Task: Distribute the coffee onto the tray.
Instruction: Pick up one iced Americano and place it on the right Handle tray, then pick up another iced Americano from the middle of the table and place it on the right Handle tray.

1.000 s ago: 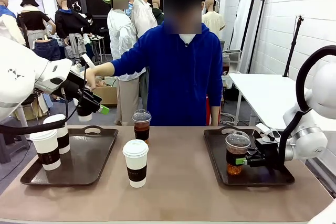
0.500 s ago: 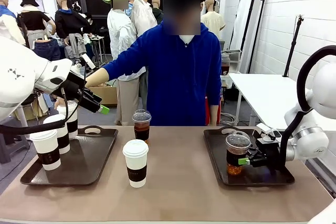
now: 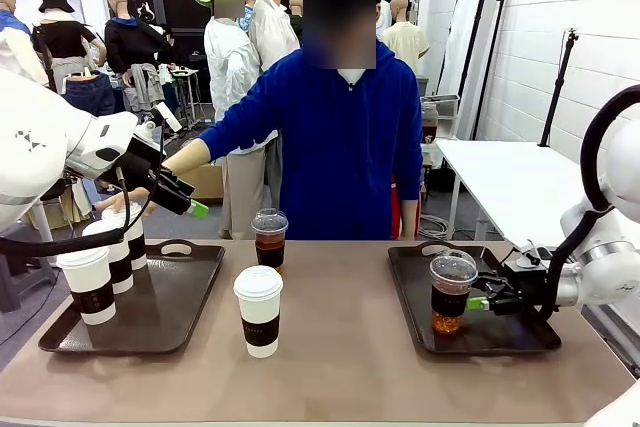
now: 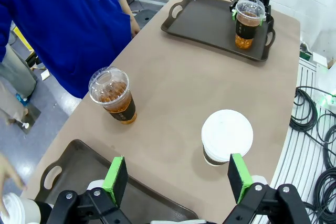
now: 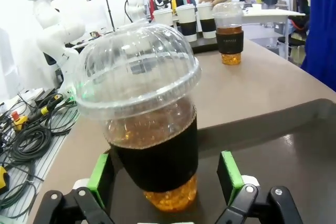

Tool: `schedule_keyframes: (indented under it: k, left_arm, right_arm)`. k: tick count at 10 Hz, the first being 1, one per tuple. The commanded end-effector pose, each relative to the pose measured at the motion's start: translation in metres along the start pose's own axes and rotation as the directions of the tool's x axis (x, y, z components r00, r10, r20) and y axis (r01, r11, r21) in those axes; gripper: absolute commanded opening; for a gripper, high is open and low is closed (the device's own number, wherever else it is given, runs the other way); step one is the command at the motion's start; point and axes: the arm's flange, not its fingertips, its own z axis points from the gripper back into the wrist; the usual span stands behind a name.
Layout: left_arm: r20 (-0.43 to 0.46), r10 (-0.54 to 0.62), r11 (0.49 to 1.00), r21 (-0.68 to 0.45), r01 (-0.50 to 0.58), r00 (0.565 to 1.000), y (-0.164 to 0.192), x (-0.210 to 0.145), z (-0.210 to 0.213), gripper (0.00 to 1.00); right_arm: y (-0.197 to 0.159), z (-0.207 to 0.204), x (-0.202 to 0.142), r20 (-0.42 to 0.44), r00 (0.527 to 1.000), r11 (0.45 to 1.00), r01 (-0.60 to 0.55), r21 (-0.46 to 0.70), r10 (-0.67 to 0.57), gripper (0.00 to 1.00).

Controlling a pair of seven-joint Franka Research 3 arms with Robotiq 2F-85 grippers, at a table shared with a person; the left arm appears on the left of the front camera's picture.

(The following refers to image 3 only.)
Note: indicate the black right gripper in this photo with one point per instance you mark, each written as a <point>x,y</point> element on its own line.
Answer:
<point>530,287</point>

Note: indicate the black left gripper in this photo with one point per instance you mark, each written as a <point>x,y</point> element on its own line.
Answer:
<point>145,162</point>

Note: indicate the clear plastic iced tea cup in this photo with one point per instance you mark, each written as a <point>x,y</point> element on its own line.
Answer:
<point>450,297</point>
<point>270,247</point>

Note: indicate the white paper cup black sleeve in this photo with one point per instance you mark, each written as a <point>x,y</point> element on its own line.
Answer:
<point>90,277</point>
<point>120,262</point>
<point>137,247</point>
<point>258,297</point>

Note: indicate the person's right forearm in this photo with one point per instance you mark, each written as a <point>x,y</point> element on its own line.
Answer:
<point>187,154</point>

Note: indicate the person's left forearm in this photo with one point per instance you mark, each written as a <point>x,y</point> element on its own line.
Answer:
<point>411,219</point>

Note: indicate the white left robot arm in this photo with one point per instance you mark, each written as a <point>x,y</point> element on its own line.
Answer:
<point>30,157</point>

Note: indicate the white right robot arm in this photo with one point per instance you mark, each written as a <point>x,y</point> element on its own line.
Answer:
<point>600,272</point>

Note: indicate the dark grey serving tray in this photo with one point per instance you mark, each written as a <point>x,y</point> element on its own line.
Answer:
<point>165,297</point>
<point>500,337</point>

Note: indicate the person's right hand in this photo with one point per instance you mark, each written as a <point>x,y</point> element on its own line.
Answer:
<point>117,202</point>

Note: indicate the cardboard box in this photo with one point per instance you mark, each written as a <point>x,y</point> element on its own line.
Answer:
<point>207,184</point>

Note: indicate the white folding table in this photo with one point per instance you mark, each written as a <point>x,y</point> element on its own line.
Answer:
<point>515,182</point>

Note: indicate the red box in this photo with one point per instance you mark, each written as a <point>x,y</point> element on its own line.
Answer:
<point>397,212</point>

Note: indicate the person with green checkered hat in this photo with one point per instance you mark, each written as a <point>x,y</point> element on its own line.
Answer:
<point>232,72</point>

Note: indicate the mannequin in black top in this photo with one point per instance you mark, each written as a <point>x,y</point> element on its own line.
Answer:
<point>132,47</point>

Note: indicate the person in blue hoodie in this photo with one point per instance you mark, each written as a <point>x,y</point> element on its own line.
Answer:
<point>345,157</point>

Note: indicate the bald mannequin in white shirt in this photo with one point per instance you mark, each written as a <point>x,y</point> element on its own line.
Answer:
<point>272,32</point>

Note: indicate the grey metal cart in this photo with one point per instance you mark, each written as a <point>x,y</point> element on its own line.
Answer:
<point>445,112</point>

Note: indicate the mannequin with black hat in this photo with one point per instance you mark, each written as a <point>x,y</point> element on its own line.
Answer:
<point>65,37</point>

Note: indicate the black tripod stand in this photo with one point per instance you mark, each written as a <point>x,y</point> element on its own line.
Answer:
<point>557,92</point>

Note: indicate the mannequin in blue white jacket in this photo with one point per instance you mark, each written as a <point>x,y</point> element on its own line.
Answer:
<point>15,52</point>

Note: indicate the mannequin in yellow shirt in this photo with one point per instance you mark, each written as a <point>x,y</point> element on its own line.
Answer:
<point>405,42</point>

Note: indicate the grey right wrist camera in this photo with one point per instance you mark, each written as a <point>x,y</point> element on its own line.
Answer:
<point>532,256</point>

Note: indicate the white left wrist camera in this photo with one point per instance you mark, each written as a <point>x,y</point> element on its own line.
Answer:
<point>167,117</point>

